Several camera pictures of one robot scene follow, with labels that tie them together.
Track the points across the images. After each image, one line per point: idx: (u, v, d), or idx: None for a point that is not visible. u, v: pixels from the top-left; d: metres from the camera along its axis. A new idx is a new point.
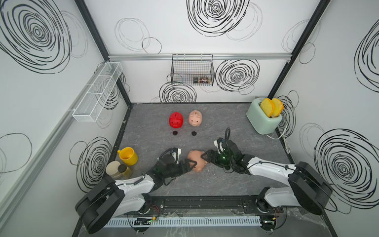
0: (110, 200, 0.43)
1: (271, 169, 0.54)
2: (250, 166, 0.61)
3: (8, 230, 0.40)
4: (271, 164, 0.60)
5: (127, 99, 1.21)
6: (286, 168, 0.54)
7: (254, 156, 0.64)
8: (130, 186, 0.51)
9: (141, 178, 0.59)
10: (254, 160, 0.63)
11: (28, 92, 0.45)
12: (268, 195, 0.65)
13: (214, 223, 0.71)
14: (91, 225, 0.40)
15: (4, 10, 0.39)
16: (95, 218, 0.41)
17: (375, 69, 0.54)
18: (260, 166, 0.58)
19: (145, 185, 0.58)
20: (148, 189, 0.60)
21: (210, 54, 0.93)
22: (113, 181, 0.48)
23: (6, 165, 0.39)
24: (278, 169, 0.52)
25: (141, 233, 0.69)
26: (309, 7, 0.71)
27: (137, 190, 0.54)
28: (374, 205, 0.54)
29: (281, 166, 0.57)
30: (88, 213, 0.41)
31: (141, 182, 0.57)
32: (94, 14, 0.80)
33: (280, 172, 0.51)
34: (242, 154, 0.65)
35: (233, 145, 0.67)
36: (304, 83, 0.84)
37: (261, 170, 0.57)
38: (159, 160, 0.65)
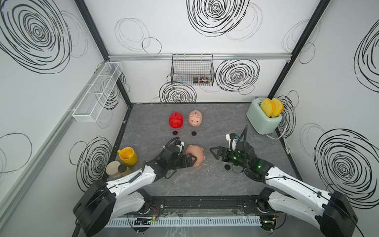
0: (102, 204, 0.41)
1: (298, 189, 0.48)
2: (271, 178, 0.54)
3: (8, 231, 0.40)
4: (298, 183, 0.50)
5: (127, 99, 1.21)
6: (319, 195, 0.45)
7: (276, 167, 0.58)
8: (125, 185, 0.48)
9: (138, 174, 0.54)
10: (278, 173, 0.55)
11: (28, 92, 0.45)
12: (273, 200, 0.63)
13: (215, 223, 0.71)
14: (88, 228, 0.39)
15: (4, 10, 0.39)
16: (91, 222, 0.40)
17: (375, 69, 0.54)
18: (285, 182, 0.52)
19: (142, 179, 0.54)
20: (151, 180, 0.58)
21: (210, 54, 0.93)
22: (104, 184, 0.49)
23: (6, 165, 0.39)
24: (308, 193, 0.47)
25: (141, 233, 0.69)
26: (309, 7, 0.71)
27: (134, 186, 0.51)
28: (374, 205, 0.54)
29: (312, 190, 0.47)
30: (85, 217, 0.41)
31: (137, 178, 0.53)
32: (94, 14, 0.80)
33: (310, 197, 0.46)
34: (257, 158, 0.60)
35: (249, 149, 0.59)
36: (304, 83, 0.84)
37: (284, 186, 0.51)
38: (166, 148, 0.64)
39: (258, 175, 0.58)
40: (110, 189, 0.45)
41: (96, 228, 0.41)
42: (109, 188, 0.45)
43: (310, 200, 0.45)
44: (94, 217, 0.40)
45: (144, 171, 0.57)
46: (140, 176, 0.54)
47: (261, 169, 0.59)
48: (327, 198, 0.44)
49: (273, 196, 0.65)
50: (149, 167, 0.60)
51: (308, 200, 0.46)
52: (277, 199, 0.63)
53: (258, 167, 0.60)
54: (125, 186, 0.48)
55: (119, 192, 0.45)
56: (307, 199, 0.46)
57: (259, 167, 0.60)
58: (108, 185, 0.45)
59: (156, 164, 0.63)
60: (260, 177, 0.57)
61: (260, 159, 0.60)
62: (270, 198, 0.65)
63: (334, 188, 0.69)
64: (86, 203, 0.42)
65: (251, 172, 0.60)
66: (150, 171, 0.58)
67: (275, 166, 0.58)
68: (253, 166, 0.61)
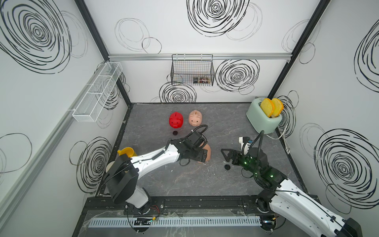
0: (127, 178, 0.42)
1: (311, 208, 0.48)
2: (283, 191, 0.53)
3: (7, 231, 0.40)
4: (311, 202, 0.49)
5: (127, 99, 1.21)
6: (332, 219, 0.44)
7: (289, 180, 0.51)
8: (148, 162, 0.48)
9: (160, 152, 0.53)
10: (291, 187, 0.53)
11: (28, 92, 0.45)
12: (274, 203, 0.63)
13: (215, 223, 0.71)
14: (115, 197, 0.42)
15: (4, 10, 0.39)
16: (118, 192, 0.42)
17: (375, 69, 0.54)
18: (297, 198, 0.51)
19: (165, 158, 0.53)
20: (175, 158, 0.57)
21: (210, 54, 0.93)
22: (128, 159, 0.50)
23: (6, 165, 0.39)
24: (320, 214, 0.46)
25: (141, 233, 0.69)
26: (309, 7, 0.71)
27: (157, 163, 0.51)
28: (374, 205, 0.54)
29: (325, 213, 0.46)
30: (112, 185, 0.44)
31: (159, 156, 0.52)
32: (94, 13, 0.80)
33: (322, 219, 0.45)
34: (269, 167, 0.59)
35: (262, 156, 0.58)
36: (304, 83, 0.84)
37: (294, 202, 0.51)
38: (193, 132, 0.65)
39: (268, 183, 0.57)
40: (134, 164, 0.46)
41: (122, 197, 0.44)
42: (133, 163, 0.46)
43: (321, 222, 0.45)
44: (119, 189, 0.42)
45: (168, 148, 0.56)
46: (163, 153, 0.53)
47: (273, 177, 0.57)
48: (340, 224, 0.43)
49: (277, 200, 0.64)
50: (172, 145, 0.58)
51: (319, 221, 0.45)
52: (280, 204, 0.62)
53: (269, 176, 0.59)
54: (148, 163, 0.48)
55: (141, 168, 0.45)
56: (318, 220, 0.45)
57: (271, 176, 0.58)
58: (132, 161, 0.46)
59: (180, 142, 0.62)
60: (271, 186, 0.56)
61: (272, 168, 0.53)
62: (272, 201, 0.64)
63: (334, 188, 0.69)
64: (112, 174, 0.45)
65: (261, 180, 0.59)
66: (172, 149, 0.57)
67: (288, 178, 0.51)
68: (265, 174, 0.59)
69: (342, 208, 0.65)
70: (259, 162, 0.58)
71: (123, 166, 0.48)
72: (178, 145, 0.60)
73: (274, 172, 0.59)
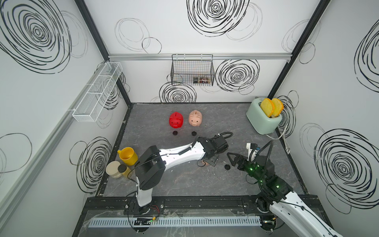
0: (155, 168, 0.45)
1: (313, 224, 0.48)
2: (287, 203, 0.54)
3: (7, 231, 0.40)
4: (315, 219, 0.49)
5: (127, 99, 1.21)
6: None
7: (295, 193, 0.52)
8: (175, 156, 0.50)
9: (187, 148, 0.54)
10: (296, 201, 0.54)
11: (28, 92, 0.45)
12: (275, 206, 0.63)
13: (215, 223, 0.71)
14: (142, 184, 0.46)
15: (4, 10, 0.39)
16: (145, 180, 0.46)
17: (375, 69, 0.54)
18: (301, 212, 0.51)
19: (191, 155, 0.53)
20: (200, 157, 0.57)
21: (210, 54, 0.93)
22: (158, 150, 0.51)
23: (6, 165, 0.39)
24: (322, 232, 0.47)
25: (141, 233, 0.69)
26: (309, 7, 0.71)
27: (183, 159, 0.52)
28: (373, 205, 0.54)
29: (328, 230, 0.47)
30: (141, 173, 0.48)
31: (186, 152, 0.53)
32: (95, 14, 0.79)
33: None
34: (275, 177, 0.59)
35: (270, 166, 0.58)
36: (304, 83, 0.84)
37: (298, 215, 0.51)
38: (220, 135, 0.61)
39: (273, 192, 0.58)
40: (162, 156, 0.48)
41: (149, 185, 0.48)
42: (161, 154, 0.48)
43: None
44: (147, 177, 0.46)
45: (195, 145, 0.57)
46: (189, 150, 0.54)
47: (279, 188, 0.57)
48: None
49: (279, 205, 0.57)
50: (199, 143, 0.59)
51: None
52: (281, 209, 0.62)
53: (275, 186, 0.59)
54: (174, 157, 0.50)
55: (168, 162, 0.47)
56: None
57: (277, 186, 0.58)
58: (161, 153, 0.49)
59: (208, 141, 0.62)
60: (275, 195, 0.57)
61: (278, 177, 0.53)
62: (273, 204, 0.64)
63: (334, 188, 0.69)
64: (142, 162, 0.49)
65: (266, 188, 0.59)
66: (200, 147, 0.57)
67: (294, 191, 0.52)
68: (271, 182, 0.60)
69: (342, 208, 0.65)
70: (266, 172, 0.58)
71: (152, 156, 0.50)
72: (205, 144, 0.59)
73: (280, 183, 0.59)
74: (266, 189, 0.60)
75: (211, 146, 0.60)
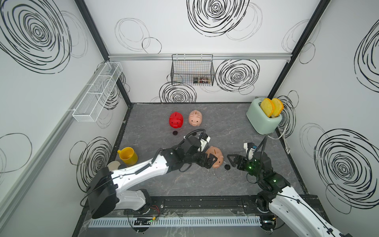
0: (104, 195, 0.39)
1: (308, 217, 0.48)
2: (284, 197, 0.54)
3: (7, 231, 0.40)
4: (312, 213, 0.49)
5: (127, 99, 1.21)
6: (328, 231, 0.45)
7: (291, 187, 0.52)
8: (130, 177, 0.45)
9: (146, 166, 0.49)
10: (293, 194, 0.54)
11: (28, 92, 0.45)
12: (273, 204, 0.63)
13: (215, 223, 0.71)
14: (93, 212, 0.41)
15: (4, 10, 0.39)
16: (95, 208, 0.40)
17: (375, 69, 0.54)
18: (297, 205, 0.51)
19: (150, 172, 0.49)
20: (165, 171, 0.53)
21: (210, 54, 0.93)
22: (109, 172, 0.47)
23: (6, 165, 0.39)
24: (317, 224, 0.46)
25: (141, 233, 0.69)
26: (309, 7, 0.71)
27: (142, 177, 0.48)
28: (373, 205, 0.54)
29: (323, 223, 0.47)
30: (92, 199, 0.43)
31: (144, 170, 0.48)
32: (95, 14, 0.79)
33: (319, 229, 0.46)
34: (273, 172, 0.61)
35: (266, 160, 0.60)
36: (304, 83, 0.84)
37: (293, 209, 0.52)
38: (185, 139, 0.57)
39: (270, 187, 0.59)
40: (113, 180, 0.43)
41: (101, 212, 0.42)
42: (113, 178, 0.43)
43: (317, 232, 0.46)
44: (97, 204, 0.40)
45: (156, 161, 0.52)
46: (149, 167, 0.50)
47: (276, 182, 0.59)
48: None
49: (277, 202, 0.64)
50: (162, 157, 0.54)
51: (315, 231, 0.46)
52: (280, 206, 0.62)
53: (272, 180, 0.60)
54: (130, 178, 0.45)
55: (121, 184, 0.42)
56: (314, 230, 0.46)
57: (275, 180, 0.60)
58: (113, 175, 0.44)
59: (172, 154, 0.57)
60: (272, 190, 0.58)
61: (276, 173, 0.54)
62: (272, 202, 0.64)
63: (333, 188, 0.69)
64: (93, 186, 0.43)
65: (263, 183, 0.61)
66: (161, 162, 0.52)
67: (291, 186, 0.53)
68: (268, 177, 0.61)
69: (342, 208, 0.65)
70: (263, 166, 0.61)
71: (104, 179, 0.46)
72: (169, 158, 0.55)
73: (278, 178, 0.60)
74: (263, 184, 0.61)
75: (176, 158, 0.56)
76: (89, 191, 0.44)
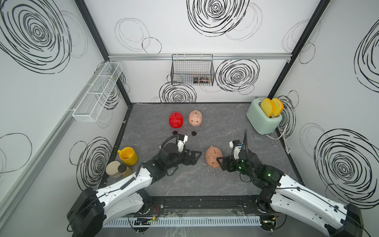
0: (91, 214, 0.39)
1: (313, 202, 0.47)
2: (284, 188, 0.51)
3: (7, 231, 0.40)
4: (314, 195, 0.48)
5: (127, 99, 1.21)
6: (336, 209, 0.44)
7: (287, 176, 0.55)
8: (116, 192, 0.46)
9: (130, 179, 0.51)
10: (290, 183, 0.52)
11: (28, 92, 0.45)
12: (274, 202, 0.63)
13: (214, 223, 0.71)
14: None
15: (4, 10, 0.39)
16: (81, 231, 0.39)
17: (375, 69, 0.54)
18: (298, 193, 0.49)
19: (135, 185, 0.51)
20: (148, 183, 0.56)
21: (210, 54, 0.92)
22: (94, 191, 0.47)
23: (6, 165, 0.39)
24: (324, 206, 0.45)
25: (141, 233, 0.69)
26: (309, 7, 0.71)
27: (128, 192, 0.49)
28: (373, 205, 0.54)
29: (328, 203, 0.46)
30: (75, 225, 0.41)
31: (130, 184, 0.50)
32: (94, 14, 0.80)
33: (327, 211, 0.45)
34: (263, 166, 0.59)
35: (253, 156, 0.57)
36: (304, 83, 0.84)
37: (296, 197, 0.49)
38: (161, 149, 0.59)
39: (267, 182, 0.54)
40: (99, 198, 0.43)
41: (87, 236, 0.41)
42: (99, 197, 0.43)
43: (325, 214, 0.44)
44: (82, 227, 0.39)
45: (140, 174, 0.54)
46: (134, 180, 0.52)
47: (271, 177, 0.55)
48: (344, 213, 0.43)
49: (276, 199, 0.64)
50: (144, 169, 0.57)
51: (323, 213, 0.45)
52: (280, 202, 0.62)
53: (267, 175, 0.56)
54: (116, 194, 0.46)
55: (108, 201, 0.43)
56: (322, 213, 0.45)
57: (269, 175, 0.56)
58: (98, 194, 0.44)
59: (154, 166, 0.60)
60: (270, 185, 0.54)
61: (266, 167, 0.60)
62: (272, 201, 0.64)
63: (333, 188, 0.69)
64: (76, 211, 0.42)
65: (260, 181, 0.56)
66: (145, 174, 0.55)
67: (286, 175, 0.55)
68: (261, 173, 0.58)
69: None
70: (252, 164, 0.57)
71: (89, 200, 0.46)
72: (151, 169, 0.58)
73: (271, 171, 0.57)
74: (259, 182, 0.56)
75: (158, 170, 0.59)
76: (72, 217, 0.42)
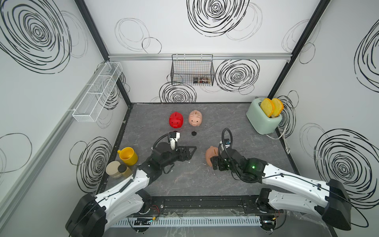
0: (93, 218, 0.39)
1: (299, 185, 0.47)
2: (268, 177, 0.51)
3: (8, 231, 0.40)
4: (298, 178, 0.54)
5: (127, 99, 1.21)
6: (319, 188, 0.45)
7: (270, 164, 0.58)
8: (116, 195, 0.47)
9: (129, 181, 0.52)
10: (275, 171, 0.52)
11: (28, 92, 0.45)
12: (272, 200, 0.63)
13: (215, 223, 0.71)
14: None
15: (4, 10, 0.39)
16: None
17: (375, 69, 0.54)
18: (283, 179, 0.49)
19: (133, 187, 0.52)
20: (146, 184, 0.57)
21: (210, 54, 0.93)
22: (92, 197, 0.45)
23: (6, 165, 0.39)
24: (308, 187, 0.46)
25: (141, 233, 0.69)
26: (309, 7, 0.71)
27: (126, 194, 0.49)
28: (374, 205, 0.54)
29: (311, 183, 0.46)
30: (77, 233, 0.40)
31: (129, 186, 0.51)
32: (94, 14, 0.80)
33: (312, 191, 0.45)
34: (246, 159, 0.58)
35: (233, 153, 0.58)
36: (304, 83, 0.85)
37: (282, 183, 0.49)
38: (154, 149, 0.59)
39: (253, 176, 0.53)
40: (99, 203, 0.43)
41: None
42: (98, 201, 0.43)
43: (311, 194, 0.44)
44: (85, 233, 0.39)
45: (137, 176, 0.55)
46: (132, 182, 0.52)
47: (254, 169, 0.55)
48: (327, 190, 0.44)
49: (272, 196, 0.65)
50: (141, 171, 0.58)
51: (309, 194, 0.44)
52: (276, 197, 0.63)
53: (251, 168, 0.56)
54: (116, 197, 0.46)
55: (108, 204, 0.44)
56: (308, 193, 0.45)
57: (253, 167, 0.56)
58: (97, 199, 0.44)
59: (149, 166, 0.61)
60: (256, 177, 0.53)
61: (248, 160, 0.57)
62: (269, 199, 0.65)
63: None
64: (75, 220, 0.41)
65: (246, 175, 0.56)
66: (142, 175, 0.57)
67: (269, 163, 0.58)
68: (246, 167, 0.58)
69: None
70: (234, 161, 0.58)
71: (89, 207, 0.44)
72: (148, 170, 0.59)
73: (255, 163, 0.57)
74: (246, 176, 0.56)
75: (154, 171, 0.60)
76: (72, 227, 0.41)
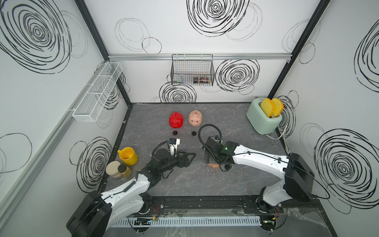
0: (99, 213, 0.41)
1: (262, 161, 0.50)
2: (236, 155, 0.56)
3: (8, 230, 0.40)
4: (262, 155, 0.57)
5: (127, 99, 1.21)
6: (279, 161, 0.47)
7: (240, 144, 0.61)
8: (120, 194, 0.49)
9: (131, 183, 0.55)
10: (244, 149, 0.56)
11: (28, 92, 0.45)
12: (265, 196, 0.65)
13: (215, 223, 0.71)
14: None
15: (4, 10, 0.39)
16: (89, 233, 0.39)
17: (375, 69, 0.54)
18: (249, 156, 0.53)
19: (135, 189, 0.54)
20: (146, 188, 0.59)
21: (210, 54, 0.93)
22: (99, 195, 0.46)
23: (6, 165, 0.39)
24: (270, 161, 0.49)
25: (141, 233, 0.69)
26: (309, 7, 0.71)
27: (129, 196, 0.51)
28: (374, 205, 0.54)
29: (273, 158, 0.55)
30: (79, 233, 0.40)
31: (131, 187, 0.53)
32: (94, 14, 0.80)
33: (273, 164, 0.47)
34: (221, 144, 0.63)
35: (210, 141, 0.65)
36: (304, 83, 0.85)
37: (249, 160, 0.52)
38: (153, 156, 0.62)
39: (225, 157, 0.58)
40: (105, 200, 0.45)
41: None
42: (104, 198, 0.45)
43: (272, 167, 0.47)
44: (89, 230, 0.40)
45: (138, 178, 0.58)
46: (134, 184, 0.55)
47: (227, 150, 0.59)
48: (286, 162, 0.46)
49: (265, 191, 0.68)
50: (142, 175, 0.61)
51: (271, 168, 0.47)
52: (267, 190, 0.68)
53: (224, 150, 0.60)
54: (120, 196, 0.48)
55: (114, 202, 0.45)
56: (271, 167, 0.47)
57: (226, 148, 0.60)
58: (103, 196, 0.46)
59: (150, 171, 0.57)
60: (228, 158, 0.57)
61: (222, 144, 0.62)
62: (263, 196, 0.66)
63: (333, 188, 0.69)
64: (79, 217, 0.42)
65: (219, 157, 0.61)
66: (143, 178, 0.59)
67: (240, 143, 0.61)
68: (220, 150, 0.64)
69: (342, 207, 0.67)
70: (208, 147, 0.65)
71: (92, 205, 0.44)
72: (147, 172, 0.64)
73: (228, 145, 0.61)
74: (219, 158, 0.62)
75: (154, 176, 0.63)
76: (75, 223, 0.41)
